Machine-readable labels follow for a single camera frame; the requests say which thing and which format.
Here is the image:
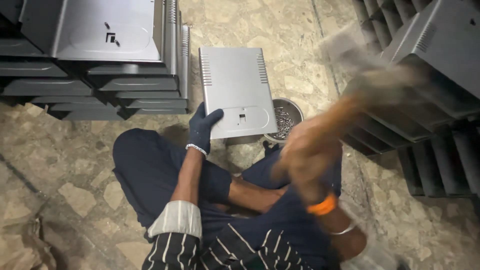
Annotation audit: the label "person's bare lower leg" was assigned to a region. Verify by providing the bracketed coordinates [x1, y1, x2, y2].
[228, 175, 287, 215]

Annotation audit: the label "heap of small metal screws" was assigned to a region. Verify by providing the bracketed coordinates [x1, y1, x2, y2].
[273, 107, 295, 140]

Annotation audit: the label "grey vented cover panel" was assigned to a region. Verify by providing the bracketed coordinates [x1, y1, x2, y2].
[198, 47, 279, 140]

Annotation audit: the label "white bead bracelet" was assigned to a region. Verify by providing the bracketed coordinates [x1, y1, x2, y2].
[185, 143, 208, 157]

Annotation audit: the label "person's striped dark shirt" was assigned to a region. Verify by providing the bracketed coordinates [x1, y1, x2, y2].
[142, 200, 398, 270]

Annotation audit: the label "person's navy trousers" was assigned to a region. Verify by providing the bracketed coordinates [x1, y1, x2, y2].
[112, 128, 343, 270]

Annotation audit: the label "crumpled brown paper bag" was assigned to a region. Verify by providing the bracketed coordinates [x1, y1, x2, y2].
[0, 214, 58, 270]

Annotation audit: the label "stack of grey metal panels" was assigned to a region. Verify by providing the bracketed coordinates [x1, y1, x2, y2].
[0, 0, 191, 121]
[339, 0, 480, 199]

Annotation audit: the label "silver bangle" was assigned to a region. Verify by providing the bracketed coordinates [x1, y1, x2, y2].
[329, 222, 357, 236]

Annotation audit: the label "person's right hand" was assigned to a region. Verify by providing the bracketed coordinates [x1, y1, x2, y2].
[272, 69, 417, 206]

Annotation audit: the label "person's left hand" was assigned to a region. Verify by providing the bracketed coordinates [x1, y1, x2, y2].
[186, 102, 224, 154]

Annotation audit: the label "orange wristband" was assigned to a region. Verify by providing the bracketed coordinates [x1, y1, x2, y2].
[306, 193, 338, 216]

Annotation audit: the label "round steel bowl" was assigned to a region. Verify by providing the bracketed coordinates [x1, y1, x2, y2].
[263, 97, 305, 144]

